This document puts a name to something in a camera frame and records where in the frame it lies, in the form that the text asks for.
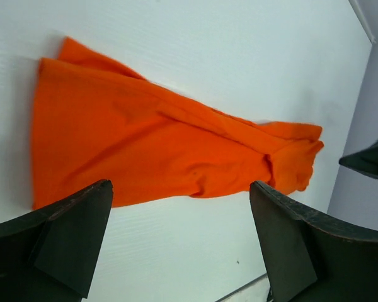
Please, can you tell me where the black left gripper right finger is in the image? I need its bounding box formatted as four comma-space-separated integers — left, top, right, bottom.
249, 182, 378, 301

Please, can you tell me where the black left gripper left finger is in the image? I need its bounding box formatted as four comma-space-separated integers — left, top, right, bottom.
0, 180, 113, 301

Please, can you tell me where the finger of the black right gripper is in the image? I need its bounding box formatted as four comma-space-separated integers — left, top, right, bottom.
339, 139, 378, 180

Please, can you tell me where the orange t shirt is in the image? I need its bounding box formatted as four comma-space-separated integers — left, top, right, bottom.
31, 37, 324, 209

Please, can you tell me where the aluminium table edge rail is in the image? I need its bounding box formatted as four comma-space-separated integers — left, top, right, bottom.
348, 0, 377, 45

